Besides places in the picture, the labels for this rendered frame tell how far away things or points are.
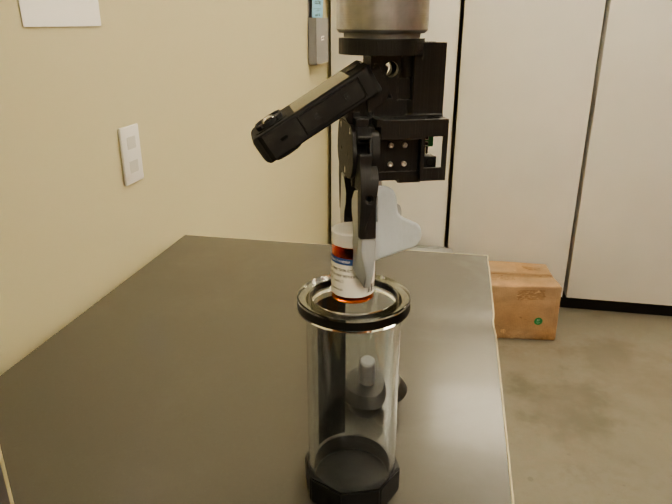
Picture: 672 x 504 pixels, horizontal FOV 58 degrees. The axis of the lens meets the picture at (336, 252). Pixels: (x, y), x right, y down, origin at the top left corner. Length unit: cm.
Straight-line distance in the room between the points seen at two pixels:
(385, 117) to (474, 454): 42
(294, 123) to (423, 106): 11
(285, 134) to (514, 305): 248
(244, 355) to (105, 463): 27
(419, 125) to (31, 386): 66
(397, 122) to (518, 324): 251
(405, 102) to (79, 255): 78
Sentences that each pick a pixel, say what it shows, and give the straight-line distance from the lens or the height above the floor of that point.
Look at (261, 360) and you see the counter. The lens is 91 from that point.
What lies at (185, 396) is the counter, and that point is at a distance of 85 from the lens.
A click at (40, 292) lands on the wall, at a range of 109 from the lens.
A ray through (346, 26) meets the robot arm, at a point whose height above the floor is 141.
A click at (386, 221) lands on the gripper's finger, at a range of 52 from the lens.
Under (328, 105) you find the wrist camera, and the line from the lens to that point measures 50.
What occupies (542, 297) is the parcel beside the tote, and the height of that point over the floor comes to 23.
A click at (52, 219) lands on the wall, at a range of 110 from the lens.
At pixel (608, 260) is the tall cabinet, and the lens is 329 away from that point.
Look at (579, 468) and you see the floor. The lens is 231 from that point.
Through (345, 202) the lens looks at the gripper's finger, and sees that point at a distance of 56.
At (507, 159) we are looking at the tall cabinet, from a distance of 307.
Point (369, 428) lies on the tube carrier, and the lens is 60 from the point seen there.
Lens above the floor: 141
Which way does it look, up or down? 21 degrees down
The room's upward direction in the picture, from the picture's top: straight up
